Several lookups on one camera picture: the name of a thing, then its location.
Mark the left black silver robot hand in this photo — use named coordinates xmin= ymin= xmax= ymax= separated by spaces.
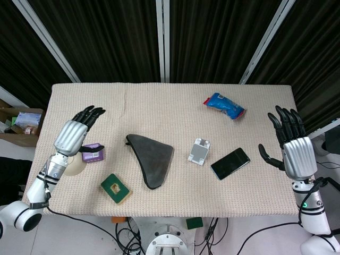
xmin=54 ymin=105 xmax=106 ymax=157

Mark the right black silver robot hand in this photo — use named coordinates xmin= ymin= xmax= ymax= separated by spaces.
xmin=258 ymin=105 xmax=319 ymax=181

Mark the black smartphone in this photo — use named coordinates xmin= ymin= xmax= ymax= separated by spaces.
xmin=210 ymin=147 xmax=251 ymax=181

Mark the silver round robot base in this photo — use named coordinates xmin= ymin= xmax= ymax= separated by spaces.
xmin=145 ymin=223 xmax=196 ymax=255

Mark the white phone stand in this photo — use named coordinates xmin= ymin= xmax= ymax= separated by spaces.
xmin=187 ymin=138 xmax=212 ymax=166

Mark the beige bowl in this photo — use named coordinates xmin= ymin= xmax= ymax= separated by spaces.
xmin=64 ymin=153 xmax=87 ymax=176

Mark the small purple box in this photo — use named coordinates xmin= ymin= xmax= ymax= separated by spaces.
xmin=81 ymin=142 xmax=105 ymax=163

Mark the open cardboard box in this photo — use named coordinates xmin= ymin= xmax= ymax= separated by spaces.
xmin=0 ymin=98 xmax=45 ymax=147

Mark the green square box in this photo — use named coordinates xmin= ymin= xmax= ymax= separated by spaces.
xmin=100 ymin=173 xmax=133 ymax=206

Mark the grey folded cloth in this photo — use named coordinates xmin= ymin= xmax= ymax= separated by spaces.
xmin=125 ymin=134 xmax=175 ymax=190

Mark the blue red snack packet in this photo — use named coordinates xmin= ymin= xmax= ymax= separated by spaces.
xmin=203 ymin=92 xmax=247 ymax=121

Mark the beige waffle tablecloth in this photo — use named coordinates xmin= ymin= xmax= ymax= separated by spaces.
xmin=22 ymin=83 xmax=317 ymax=218

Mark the black curtain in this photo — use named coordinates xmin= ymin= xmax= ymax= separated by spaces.
xmin=0 ymin=0 xmax=340 ymax=136

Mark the green block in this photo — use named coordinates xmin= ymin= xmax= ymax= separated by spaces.
xmin=185 ymin=217 xmax=204 ymax=230

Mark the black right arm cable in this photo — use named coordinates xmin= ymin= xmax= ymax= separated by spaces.
xmin=233 ymin=177 xmax=333 ymax=255

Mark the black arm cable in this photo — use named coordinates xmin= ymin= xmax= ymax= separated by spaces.
xmin=44 ymin=182 xmax=146 ymax=255
xmin=233 ymin=177 xmax=333 ymax=255

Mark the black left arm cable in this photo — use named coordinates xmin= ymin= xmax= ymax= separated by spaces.
xmin=44 ymin=182 xmax=146 ymax=255

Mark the white frame post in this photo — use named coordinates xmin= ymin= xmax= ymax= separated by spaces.
xmin=156 ymin=0 xmax=171 ymax=83
xmin=239 ymin=0 xmax=296 ymax=85
xmin=12 ymin=0 xmax=80 ymax=83

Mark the black floor cable bundle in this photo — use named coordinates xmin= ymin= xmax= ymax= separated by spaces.
xmin=114 ymin=217 xmax=146 ymax=255

